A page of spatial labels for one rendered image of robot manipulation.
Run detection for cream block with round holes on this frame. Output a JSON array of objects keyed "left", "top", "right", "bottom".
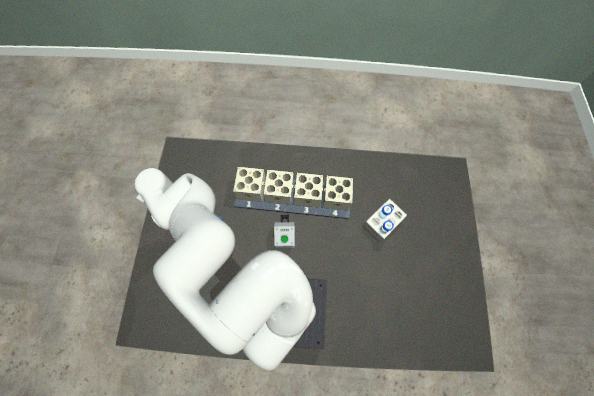
[
  {"left": 294, "top": 173, "right": 323, "bottom": 207},
  {"left": 323, "top": 176, "right": 353, "bottom": 210},
  {"left": 234, "top": 167, "right": 265, "bottom": 201},
  {"left": 264, "top": 170, "right": 293, "bottom": 205}
]

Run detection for white tube rack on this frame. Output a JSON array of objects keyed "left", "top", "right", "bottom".
[{"left": 363, "top": 199, "right": 406, "bottom": 241}]

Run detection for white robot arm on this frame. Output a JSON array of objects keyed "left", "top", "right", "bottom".
[{"left": 135, "top": 168, "right": 316, "bottom": 370}]

